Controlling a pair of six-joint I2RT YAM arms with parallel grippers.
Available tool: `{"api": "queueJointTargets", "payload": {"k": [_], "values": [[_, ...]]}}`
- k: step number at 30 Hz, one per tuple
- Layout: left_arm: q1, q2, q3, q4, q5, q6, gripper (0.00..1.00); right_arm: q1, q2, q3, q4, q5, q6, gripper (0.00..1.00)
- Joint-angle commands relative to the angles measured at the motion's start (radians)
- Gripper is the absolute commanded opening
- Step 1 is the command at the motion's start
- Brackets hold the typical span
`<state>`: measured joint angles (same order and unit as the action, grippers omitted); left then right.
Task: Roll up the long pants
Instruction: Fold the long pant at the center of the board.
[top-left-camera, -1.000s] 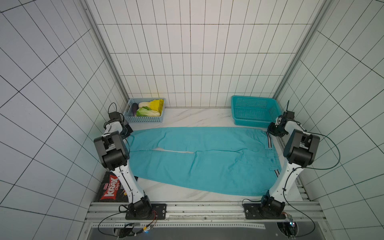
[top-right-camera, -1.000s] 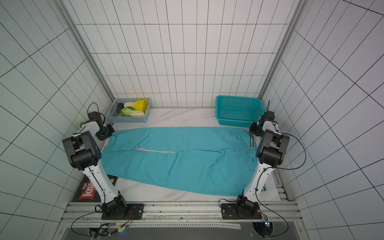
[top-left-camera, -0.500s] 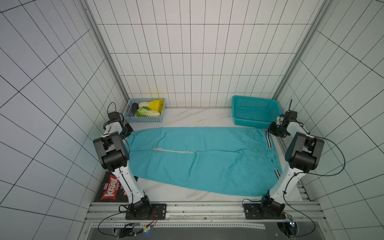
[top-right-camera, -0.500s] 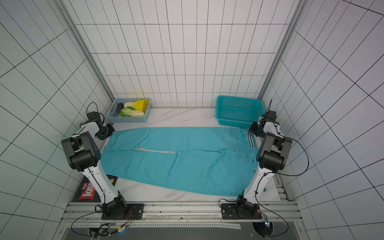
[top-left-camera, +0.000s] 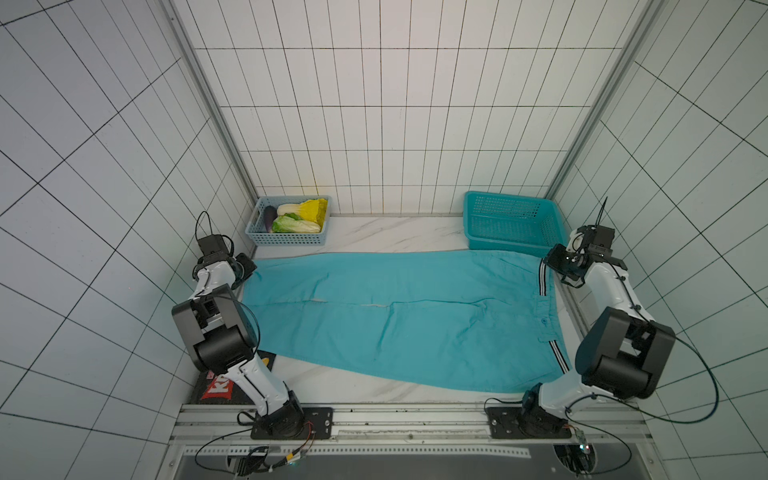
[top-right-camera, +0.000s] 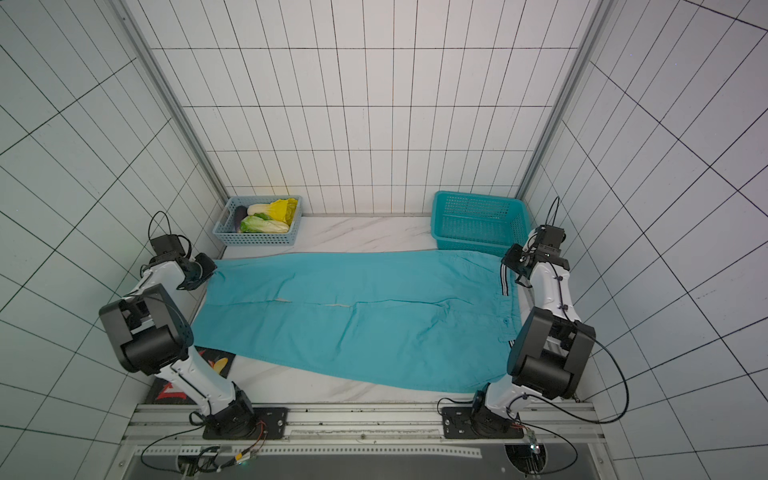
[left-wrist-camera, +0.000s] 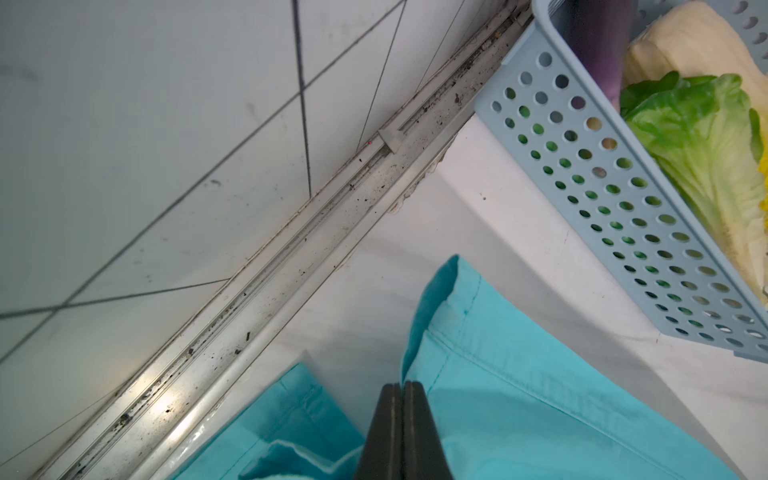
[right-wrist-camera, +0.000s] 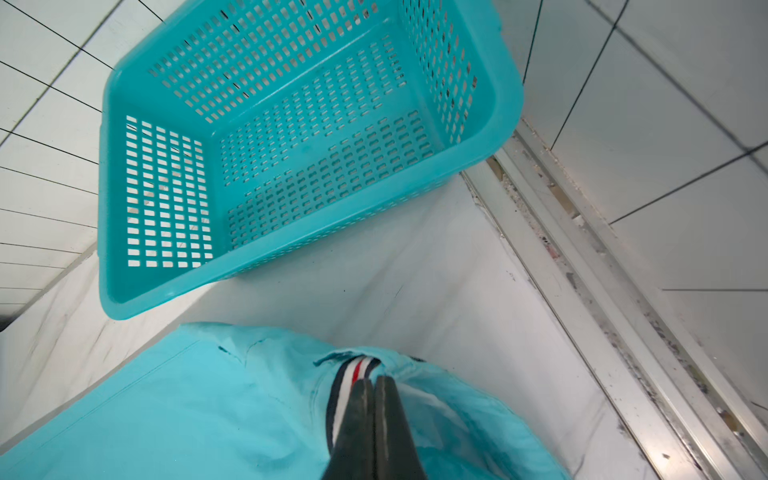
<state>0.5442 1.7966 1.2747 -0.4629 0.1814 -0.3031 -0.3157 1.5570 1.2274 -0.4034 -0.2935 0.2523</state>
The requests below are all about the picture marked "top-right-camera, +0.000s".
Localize teal long pants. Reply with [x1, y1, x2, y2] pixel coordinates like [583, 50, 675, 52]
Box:
[192, 250, 522, 393]

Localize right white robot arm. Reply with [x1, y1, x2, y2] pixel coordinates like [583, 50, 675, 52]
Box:
[469, 244, 596, 438]

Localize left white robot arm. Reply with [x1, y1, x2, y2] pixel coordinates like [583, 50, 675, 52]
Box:
[99, 253, 257, 439]

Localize teal plastic basket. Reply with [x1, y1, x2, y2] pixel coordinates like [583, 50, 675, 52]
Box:
[431, 191, 532, 257]

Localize dark purple eggplant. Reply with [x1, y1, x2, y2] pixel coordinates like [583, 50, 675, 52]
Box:
[232, 206, 248, 233]

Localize green napa cabbage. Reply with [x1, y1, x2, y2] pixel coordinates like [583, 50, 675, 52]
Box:
[241, 214, 290, 234]

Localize light blue perforated basket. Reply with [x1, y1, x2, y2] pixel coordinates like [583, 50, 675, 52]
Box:
[213, 196, 302, 246]

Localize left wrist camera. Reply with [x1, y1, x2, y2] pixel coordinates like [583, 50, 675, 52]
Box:
[150, 233, 190, 258]

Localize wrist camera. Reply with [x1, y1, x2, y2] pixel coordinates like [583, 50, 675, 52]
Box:
[150, 233, 190, 258]
[533, 225, 566, 250]

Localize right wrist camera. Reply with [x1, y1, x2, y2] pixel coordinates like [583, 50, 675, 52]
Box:
[533, 225, 566, 250]

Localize right base cable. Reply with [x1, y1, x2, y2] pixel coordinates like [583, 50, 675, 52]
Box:
[515, 335, 630, 475]

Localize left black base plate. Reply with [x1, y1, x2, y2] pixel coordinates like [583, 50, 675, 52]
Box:
[203, 406, 289, 441]

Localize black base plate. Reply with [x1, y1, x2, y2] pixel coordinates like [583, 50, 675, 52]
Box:
[441, 406, 524, 440]
[203, 406, 289, 441]

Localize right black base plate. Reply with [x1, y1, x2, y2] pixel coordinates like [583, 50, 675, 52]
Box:
[441, 406, 524, 440]

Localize aluminium mounting rail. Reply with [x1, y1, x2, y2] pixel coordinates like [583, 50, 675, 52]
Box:
[107, 400, 617, 479]

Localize left base cable bundle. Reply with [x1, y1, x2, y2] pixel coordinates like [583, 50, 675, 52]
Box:
[140, 419, 268, 476]

